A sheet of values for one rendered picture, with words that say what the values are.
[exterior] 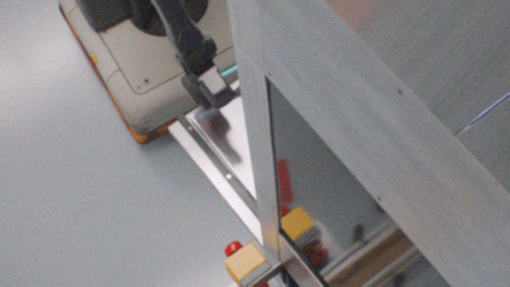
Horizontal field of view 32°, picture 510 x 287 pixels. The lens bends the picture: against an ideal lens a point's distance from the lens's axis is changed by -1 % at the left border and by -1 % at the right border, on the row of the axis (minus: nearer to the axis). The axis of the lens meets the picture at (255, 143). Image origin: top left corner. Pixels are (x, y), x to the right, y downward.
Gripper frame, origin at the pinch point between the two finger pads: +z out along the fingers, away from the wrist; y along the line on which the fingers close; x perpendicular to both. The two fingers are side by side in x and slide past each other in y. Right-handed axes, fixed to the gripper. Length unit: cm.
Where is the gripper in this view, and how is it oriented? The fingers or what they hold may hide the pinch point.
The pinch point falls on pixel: (207, 103)
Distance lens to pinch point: 211.7
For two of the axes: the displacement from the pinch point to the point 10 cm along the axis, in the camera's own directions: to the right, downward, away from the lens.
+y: 5.9, 7.2, -3.6
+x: 8.0, -5.6, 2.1
